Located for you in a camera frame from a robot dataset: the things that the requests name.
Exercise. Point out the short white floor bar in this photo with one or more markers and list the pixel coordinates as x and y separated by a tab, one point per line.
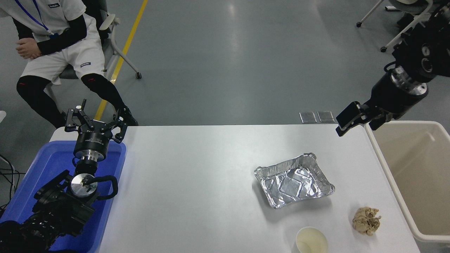
392	8

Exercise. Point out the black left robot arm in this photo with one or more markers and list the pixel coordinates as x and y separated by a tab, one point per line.
59	207

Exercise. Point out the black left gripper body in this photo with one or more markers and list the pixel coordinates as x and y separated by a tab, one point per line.
92	140

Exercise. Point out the crumpled tan paper ball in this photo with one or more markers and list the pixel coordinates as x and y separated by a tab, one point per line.
365	220

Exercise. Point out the person with dark trousers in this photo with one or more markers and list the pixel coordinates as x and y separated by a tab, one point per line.
404	21

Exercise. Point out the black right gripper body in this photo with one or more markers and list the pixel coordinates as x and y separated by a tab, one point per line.
392	98

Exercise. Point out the white object at edge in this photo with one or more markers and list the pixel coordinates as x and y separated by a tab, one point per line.
2	116

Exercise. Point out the silver foil tray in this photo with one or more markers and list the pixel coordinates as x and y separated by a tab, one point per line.
293	181

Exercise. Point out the large pale plastic bin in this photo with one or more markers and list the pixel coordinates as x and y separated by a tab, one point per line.
415	168

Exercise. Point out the white paper cup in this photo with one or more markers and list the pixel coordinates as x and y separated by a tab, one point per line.
311	240

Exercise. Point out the seated person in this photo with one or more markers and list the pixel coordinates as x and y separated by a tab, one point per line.
70	56

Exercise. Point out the metal floor plate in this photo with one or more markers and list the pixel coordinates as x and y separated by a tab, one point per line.
326	117
308	117

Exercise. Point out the person's forearm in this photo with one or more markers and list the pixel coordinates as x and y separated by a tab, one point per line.
61	37

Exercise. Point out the grey white wheeled chair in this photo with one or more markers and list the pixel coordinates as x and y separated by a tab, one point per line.
107	23

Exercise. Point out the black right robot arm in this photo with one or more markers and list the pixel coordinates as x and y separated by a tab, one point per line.
425	52

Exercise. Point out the white framed wheeled chair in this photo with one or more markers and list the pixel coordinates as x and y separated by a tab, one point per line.
411	7

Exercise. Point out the person's hand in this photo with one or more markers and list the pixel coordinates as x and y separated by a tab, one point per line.
28	49

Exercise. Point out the blue plastic tray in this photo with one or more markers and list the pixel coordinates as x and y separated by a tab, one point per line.
45	158

